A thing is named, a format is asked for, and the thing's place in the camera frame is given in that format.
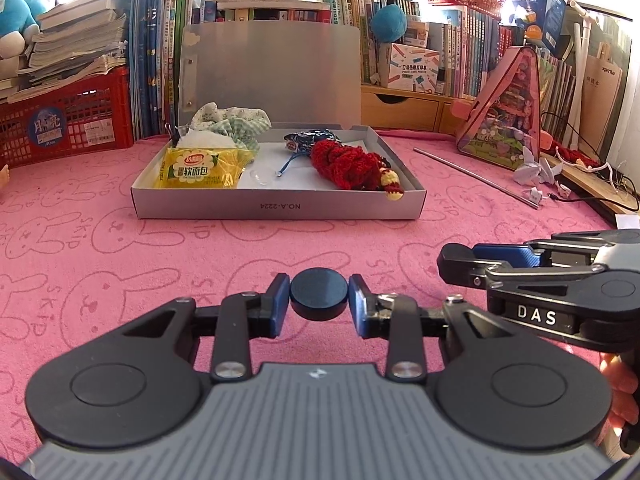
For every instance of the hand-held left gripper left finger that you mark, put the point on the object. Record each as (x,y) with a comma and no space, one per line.
(280,305)

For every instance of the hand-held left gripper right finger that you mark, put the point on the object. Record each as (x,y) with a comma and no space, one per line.
(357,305)

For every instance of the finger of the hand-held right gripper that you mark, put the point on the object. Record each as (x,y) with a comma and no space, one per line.
(575,240)
(500,256)

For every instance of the black round disc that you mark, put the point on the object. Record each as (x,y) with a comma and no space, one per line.
(319,292)

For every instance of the silver cardboard box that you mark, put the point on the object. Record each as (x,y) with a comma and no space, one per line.
(275,205)

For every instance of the red crochet doll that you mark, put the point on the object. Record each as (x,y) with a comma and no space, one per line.
(350,167)

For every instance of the yellow bread packet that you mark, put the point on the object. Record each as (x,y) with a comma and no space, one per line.
(195,170)

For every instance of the white plush toy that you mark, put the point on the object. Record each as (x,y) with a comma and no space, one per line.
(205,137)

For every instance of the green floral cloth pouch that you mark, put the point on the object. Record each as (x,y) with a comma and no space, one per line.
(235,120)

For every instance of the person's right hand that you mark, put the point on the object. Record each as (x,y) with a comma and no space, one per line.
(627,385)

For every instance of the white paper origami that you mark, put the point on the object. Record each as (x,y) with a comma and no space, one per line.
(537,170)

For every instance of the thin metal rod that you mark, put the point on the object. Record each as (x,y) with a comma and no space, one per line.
(475,176)

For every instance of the red yarn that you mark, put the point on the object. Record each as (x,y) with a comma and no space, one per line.
(575,156)

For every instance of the clear plastic piece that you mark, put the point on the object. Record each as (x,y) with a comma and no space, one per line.
(260,177)

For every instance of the pink triangular pencil case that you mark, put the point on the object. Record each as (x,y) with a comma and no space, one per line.
(505,120)

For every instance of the brown paper bag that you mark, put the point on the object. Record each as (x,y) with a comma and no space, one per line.
(602,105)

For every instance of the row of leaning books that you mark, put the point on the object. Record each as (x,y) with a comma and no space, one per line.
(557,90)

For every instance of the pink rabbit print towel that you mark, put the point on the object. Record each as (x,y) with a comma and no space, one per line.
(125,260)

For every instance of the white plastic pipe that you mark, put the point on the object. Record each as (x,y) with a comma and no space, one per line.
(580,70)

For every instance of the wooden drawer unit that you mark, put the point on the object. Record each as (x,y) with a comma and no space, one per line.
(415,107)

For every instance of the white printed carton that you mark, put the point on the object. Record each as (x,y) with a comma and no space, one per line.
(412,67)

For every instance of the dark blue printed box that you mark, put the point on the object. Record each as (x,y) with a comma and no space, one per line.
(537,10)

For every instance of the large blue plush toy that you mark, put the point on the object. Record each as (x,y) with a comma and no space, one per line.
(387,20)

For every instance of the red plastic crate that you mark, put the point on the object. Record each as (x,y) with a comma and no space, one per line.
(75,120)

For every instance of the row of tall slim books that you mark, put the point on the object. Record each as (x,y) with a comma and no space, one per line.
(150,60)

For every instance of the row of short colourful books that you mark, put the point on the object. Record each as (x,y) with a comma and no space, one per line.
(280,14)

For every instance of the brown haired baby doll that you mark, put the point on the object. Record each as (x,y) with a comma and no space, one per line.
(3,177)

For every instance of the stack of worn books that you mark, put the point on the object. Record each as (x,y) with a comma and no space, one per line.
(75,40)

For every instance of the blue white cat plush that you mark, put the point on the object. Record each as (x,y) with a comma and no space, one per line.
(20,20)

